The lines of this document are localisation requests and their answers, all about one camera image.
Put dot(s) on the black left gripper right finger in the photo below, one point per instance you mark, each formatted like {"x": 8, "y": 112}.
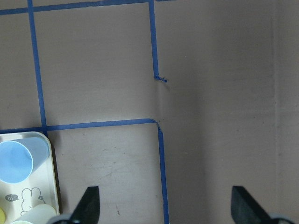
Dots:
{"x": 245, "y": 209}

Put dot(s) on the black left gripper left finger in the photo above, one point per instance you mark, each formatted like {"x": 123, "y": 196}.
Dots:
{"x": 87, "y": 210}

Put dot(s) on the white plastic cup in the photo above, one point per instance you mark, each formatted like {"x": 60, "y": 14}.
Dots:
{"x": 40, "y": 214}

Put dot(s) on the light blue plastic cup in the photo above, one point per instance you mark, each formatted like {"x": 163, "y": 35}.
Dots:
{"x": 20, "y": 158}

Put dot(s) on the yellow plastic cup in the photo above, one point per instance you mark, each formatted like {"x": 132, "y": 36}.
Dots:
{"x": 2, "y": 216}

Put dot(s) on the cream bunny print tray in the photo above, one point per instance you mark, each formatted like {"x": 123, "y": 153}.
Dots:
{"x": 18, "y": 198}

